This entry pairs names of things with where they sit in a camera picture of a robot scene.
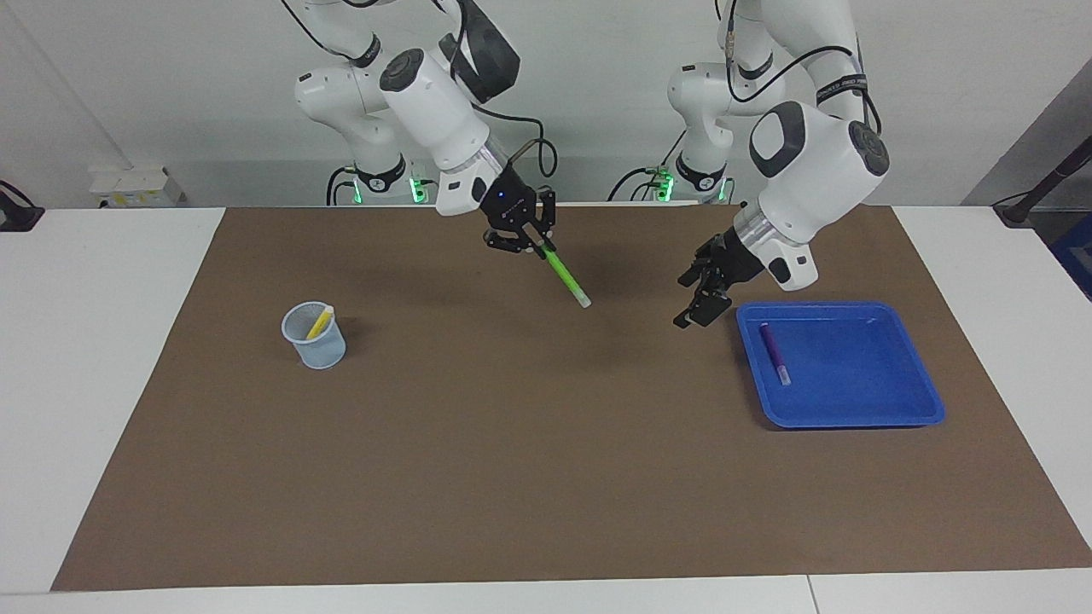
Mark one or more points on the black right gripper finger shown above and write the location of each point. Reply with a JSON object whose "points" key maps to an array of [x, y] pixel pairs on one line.
{"points": [[546, 217], [508, 241]]}

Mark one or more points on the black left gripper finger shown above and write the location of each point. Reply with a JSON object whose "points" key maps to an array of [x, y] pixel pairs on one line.
{"points": [[695, 269], [704, 307]]}

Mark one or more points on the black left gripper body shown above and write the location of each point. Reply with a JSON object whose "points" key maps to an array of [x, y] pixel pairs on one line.
{"points": [[732, 260]]}

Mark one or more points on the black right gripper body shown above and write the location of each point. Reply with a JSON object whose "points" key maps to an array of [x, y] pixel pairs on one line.
{"points": [[512, 205]]}

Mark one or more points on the green pen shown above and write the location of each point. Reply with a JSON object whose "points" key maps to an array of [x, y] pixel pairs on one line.
{"points": [[563, 273]]}

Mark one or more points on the purple pen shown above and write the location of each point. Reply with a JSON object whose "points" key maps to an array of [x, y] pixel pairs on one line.
{"points": [[775, 351]]}

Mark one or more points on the yellow pen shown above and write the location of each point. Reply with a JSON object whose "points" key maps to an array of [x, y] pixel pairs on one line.
{"points": [[320, 322]]}

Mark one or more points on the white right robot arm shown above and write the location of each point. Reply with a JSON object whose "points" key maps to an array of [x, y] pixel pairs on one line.
{"points": [[435, 111]]}

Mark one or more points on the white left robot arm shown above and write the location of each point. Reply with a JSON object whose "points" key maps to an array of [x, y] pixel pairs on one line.
{"points": [[810, 179]]}

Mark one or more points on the blue plastic tray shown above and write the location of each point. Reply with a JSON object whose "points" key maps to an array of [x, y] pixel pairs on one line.
{"points": [[853, 384]]}

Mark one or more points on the white base connector box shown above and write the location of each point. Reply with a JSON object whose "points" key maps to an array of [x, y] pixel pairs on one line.
{"points": [[661, 183], [417, 188]]}

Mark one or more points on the brown table mat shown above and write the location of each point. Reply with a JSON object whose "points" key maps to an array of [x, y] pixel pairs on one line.
{"points": [[546, 426]]}

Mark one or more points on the pale blue mesh pen cup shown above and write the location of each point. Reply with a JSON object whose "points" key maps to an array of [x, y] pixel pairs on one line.
{"points": [[326, 354]]}

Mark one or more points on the black stand leg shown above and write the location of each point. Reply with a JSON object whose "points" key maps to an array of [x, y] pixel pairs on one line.
{"points": [[1054, 175]]}

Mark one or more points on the blue box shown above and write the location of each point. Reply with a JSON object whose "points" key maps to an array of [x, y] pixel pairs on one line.
{"points": [[1077, 256]]}

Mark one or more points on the white power strip box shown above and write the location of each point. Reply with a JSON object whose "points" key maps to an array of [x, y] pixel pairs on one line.
{"points": [[132, 183]]}

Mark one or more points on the black table clamp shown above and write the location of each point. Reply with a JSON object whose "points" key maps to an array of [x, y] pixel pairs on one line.
{"points": [[17, 213]]}

